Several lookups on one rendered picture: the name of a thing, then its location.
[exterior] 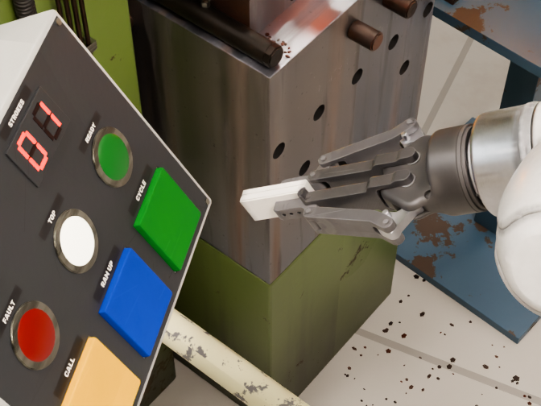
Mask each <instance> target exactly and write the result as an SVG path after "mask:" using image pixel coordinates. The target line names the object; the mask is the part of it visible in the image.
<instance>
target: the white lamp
mask: <svg viewBox="0 0 541 406"><path fill-rule="evenodd" d="M60 244H61V248H62V250H63V252H64V255H65V257H66V258H67V259H68V261H69V262H70V263H72V264H74V265H76V266H82V265H85V264H86V263H87V262H88V261H89V260H90V259H91V257H92V255H93V249H94V238H93V232H92V230H91V228H90V226H89V224H88V223H87V222H86V221H85V220H84V219H83V218H81V217H78V216H73V217H70V218H68V219H67V220H66V221H65V222H64V224H63V226H62V229H61V232H60Z"/></svg>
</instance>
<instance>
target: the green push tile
mask: <svg viewBox="0 0 541 406"><path fill-rule="evenodd" d="M200 216H201V213H200V211H199V210H198V208H197V207H196V206H195V205H194V204H193V203H192V201H191V200H190V199H189V198H188V196H187V195H186V194H185V193H184V192H183V190H182V189H181V188H180V187H179V185H178V184H177V183H176V182H175V181H174V180H173V179H172V178H171V177H170V175H169V174H168V173H167V172H166V170H165V169H164V168H156V169H155V173H154V175H153V177H152V180H151V183H150V185H149V188H148V190H147V193H146V196H145V197H144V200H143V202H142V205H141V208H140V210H139V212H138V215H137V217H136V219H135V222H134V225H133V227H134V228H135V229H136V230H137V231H138V232H139V233H140V234H141V235H142V236H143V237H144V239H145V240H146V241H147V242H148V243H149V244H150V245H151V246H152V248H153V249H154V250H155V251H156V252H157V253H158V254H159V255H160V257H161V258H162V259H163V260H164V261H165V262H166V263H167V264H168V266H169V267H170V268H171V269H172V270H173V271H180V270H181V269H182V266H183V264H184V260H185V258H186V255H187V253H188V249H189V247H190V244H191V241H192V238H193V235H194V233H195V230H196V227H197V224H198V221H199V219H200Z"/></svg>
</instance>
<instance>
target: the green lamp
mask: <svg viewBox="0 0 541 406"><path fill-rule="evenodd" d="M98 158H99V162H100V165H101V168H102V170H103V172H104V173H105V174H106V175H107V176H108V177H109V178H110V179H112V180H120V179H122V178H123V177H124V176H125V175H126V174H127V171H128V168H129V155H128V151H127V149H126V145H125V144H124V142H123V141H122V140H121V139H120V138H119V137H118V136H117V135H115V134H107V135H105V136H104V137H102V139H101V141H100V143H99V147H98Z"/></svg>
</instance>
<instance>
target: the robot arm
mask: <svg viewBox="0 0 541 406"><path fill-rule="evenodd" d="M318 163H319V167H318V168H317V169H316V170H314V171H312V172H310V173H309V174H308V176H299V177H296V178H290V179H286V180H283V181H282V183H281V184H275V185H270V186H265V187H261V188H252V189H247V190H243V193H242V197H241V200H240V203H241V204H242V205H243V207H244V208H245V209H246V211H247V212H248V213H249V214H250V216H251V217H252V218H253V219H254V220H255V221H257V220H262V219H268V218H277V217H279V218H280V219H281V220H290V219H293V218H294V219H295V218H306V219H307V221H308V222H309V224H310V225H311V226H312V228H313V229H314V231H315V232H317V233H318V234H335V235H346V236H356V237H367V238H382V239H384V240H386V241H387V242H389V243H391V244H393V245H396V246H397V245H400V244H401V243H403V241H404V239H405V237H404V235H403V233H402V232H403V230H404V229H405V228H406V227H407V226H408V225H409V224H410V222H411V221H412V220H420V219H423V218H425V217H426V216H428V215H430V214H433V213H443V214H447V215H450V216H458V215H464V214H470V213H480V212H485V211H488V210H489V211H490V212H491V213H492V214H493V215H494V216H496V217H497V222H498V225H497V231H496V242H495V251H494V257H495V262H496V265H497V268H498V271H499V274H500V276H501V278H502V280H503V282H504V284H505V286H506V287H507V288H508V290H509V291H510V293H511V294H512V295H513V297H514V298H515V299H516V300H517V301H518V302H519V303H520V304H521V305H523V306H524V307H525V308H527V309H529V310H530V311H532V312H533V313H535V314H537V315H539V316H541V101H532V102H528V103H527V104H525V105H520V106H513V107H509V108H504V109H500V110H492V111H488V112H484V113H482V114H480V115H479V116H478V117H477V119H476V120H475V122H474V123H470V124H464V125H460V126H453V127H448V128H444V129H439V130H437V131H436V132H434V133H433V134H432V135H425V134H424V132H423V131H422V129H421V127H420V126H419V124H418V123H417V121H416V119H415V118H409V119H407V120H406V121H404V122H402V123H401V124H399V125H398V126H396V127H395V128H393V129H392V130H389V131H386V132H383V133H381V134H379V135H375V136H373V137H370V138H368V139H364V140H362V141H360V142H357V143H354V144H351V145H348V146H347V147H343V148H341V149H338V150H335V151H332V152H329V153H327V154H325V155H322V156H321V157H320V158H319V159H318ZM336 163H338V164H339V166H336V165H335V164H336ZM376 209H379V210H381V211H382V213H381V212H378V211H376ZM395 210H396V211H398V212H390V211H395Z"/></svg>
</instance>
